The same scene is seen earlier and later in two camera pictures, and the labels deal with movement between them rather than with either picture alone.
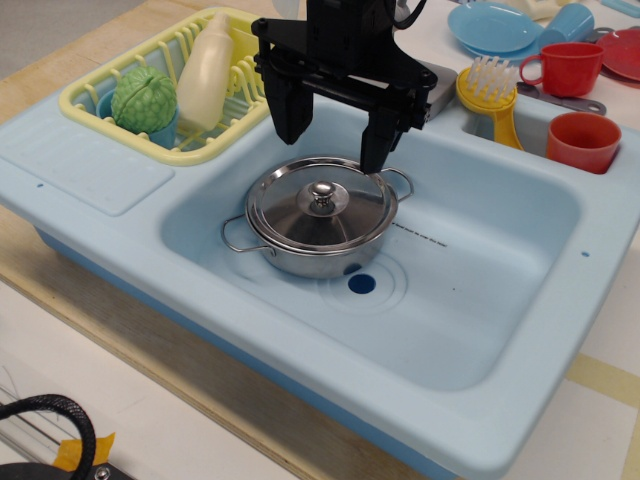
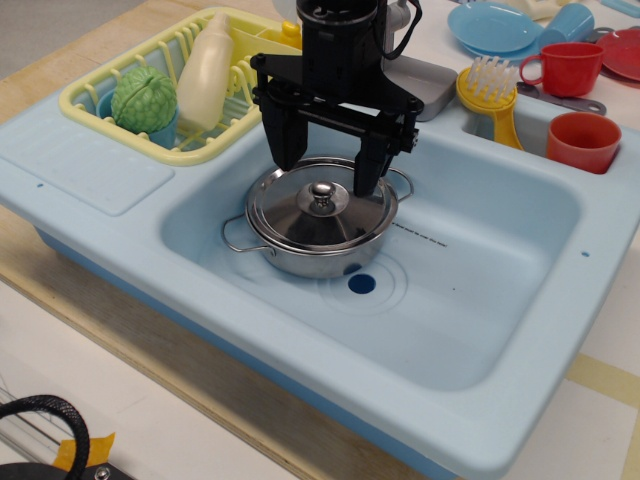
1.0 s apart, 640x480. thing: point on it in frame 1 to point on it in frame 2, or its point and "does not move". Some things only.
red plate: x=622 y=52 does not move
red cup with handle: x=566 y=70 does not move
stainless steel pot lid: x=320 y=202 does not move
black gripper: x=348 y=48 to x=340 y=78
